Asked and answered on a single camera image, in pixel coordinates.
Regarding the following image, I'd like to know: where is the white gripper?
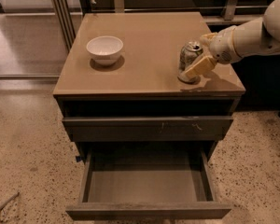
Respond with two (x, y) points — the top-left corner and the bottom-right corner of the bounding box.
(184, 26), (242, 79)

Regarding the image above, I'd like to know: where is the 7up soda can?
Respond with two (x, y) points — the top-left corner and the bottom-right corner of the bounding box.
(177, 41), (203, 84)

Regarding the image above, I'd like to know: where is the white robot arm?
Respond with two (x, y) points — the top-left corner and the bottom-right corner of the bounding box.
(179, 0), (280, 82)

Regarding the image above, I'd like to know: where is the closed top drawer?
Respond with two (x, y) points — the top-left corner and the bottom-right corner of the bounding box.
(63, 116), (232, 142)

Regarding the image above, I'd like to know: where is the brown drawer cabinet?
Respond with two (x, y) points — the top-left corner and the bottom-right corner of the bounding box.
(53, 12), (245, 156)

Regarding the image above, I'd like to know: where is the open middle drawer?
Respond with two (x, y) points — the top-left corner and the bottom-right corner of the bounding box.
(66, 148), (231, 221)

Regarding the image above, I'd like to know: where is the white ceramic bowl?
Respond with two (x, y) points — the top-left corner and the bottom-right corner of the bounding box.
(86, 35), (123, 66)

